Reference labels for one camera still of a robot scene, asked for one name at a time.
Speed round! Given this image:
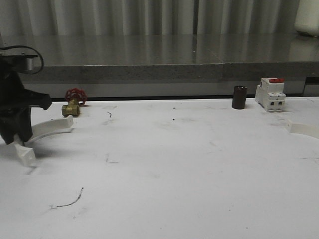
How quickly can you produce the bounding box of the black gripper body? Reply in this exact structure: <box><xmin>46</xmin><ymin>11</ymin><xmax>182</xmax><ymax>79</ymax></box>
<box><xmin>0</xmin><ymin>63</ymin><xmax>52</xmax><ymax>116</ymax></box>

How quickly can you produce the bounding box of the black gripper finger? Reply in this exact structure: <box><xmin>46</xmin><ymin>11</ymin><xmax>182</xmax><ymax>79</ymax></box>
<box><xmin>0</xmin><ymin>116</ymin><xmax>19</xmax><ymax>144</ymax></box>
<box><xmin>16</xmin><ymin>107</ymin><xmax>33</xmax><ymax>142</ymax></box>

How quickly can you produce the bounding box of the white half pipe clamp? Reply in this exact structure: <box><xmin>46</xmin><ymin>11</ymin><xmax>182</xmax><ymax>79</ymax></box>
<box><xmin>285</xmin><ymin>120</ymin><xmax>319</xmax><ymax>139</ymax></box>
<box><xmin>13</xmin><ymin>116</ymin><xmax>73</xmax><ymax>167</ymax></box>

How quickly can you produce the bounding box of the brass valve red handwheel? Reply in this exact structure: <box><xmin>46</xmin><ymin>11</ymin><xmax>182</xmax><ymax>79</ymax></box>
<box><xmin>61</xmin><ymin>88</ymin><xmax>87</xmax><ymax>117</ymax></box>

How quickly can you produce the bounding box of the grey stone counter shelf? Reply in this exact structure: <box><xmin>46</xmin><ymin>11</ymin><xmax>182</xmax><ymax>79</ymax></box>
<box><xmin>2</xmin><ymin>33</ymin><xmax>319</xmax><ymax>84</ymax></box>

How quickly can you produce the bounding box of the dark brown cylindrical coupling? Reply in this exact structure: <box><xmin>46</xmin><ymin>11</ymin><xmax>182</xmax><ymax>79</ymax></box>
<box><xmin>232</xmin><ymin>86</ymin><xmax>248</xmax><ymax>110</ymax></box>

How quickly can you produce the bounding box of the white container on counter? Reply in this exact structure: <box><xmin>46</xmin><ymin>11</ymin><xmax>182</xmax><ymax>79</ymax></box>
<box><xmin>294</xmin><ymin>0</ymin><xmax>319</xmax><ymax>37</ymax></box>

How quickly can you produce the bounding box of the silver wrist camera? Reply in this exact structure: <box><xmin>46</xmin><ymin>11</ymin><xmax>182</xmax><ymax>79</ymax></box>
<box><xmin>0</xmin><ymin>53</ymin><xmax>38</xmax><ymax>74</ymax></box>

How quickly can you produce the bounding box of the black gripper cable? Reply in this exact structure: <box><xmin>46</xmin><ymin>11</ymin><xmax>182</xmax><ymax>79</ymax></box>
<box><xmin>0</xmin><ymin>44</ymin><xmax>44</xmax><ymax>75</ymax></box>

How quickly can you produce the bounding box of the white circuit breaker red switch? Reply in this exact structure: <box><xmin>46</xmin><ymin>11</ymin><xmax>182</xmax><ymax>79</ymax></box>
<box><xmin>255</xmin><ymin>77</ymin><xmax>286</xmax><ymax>112</ymax></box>

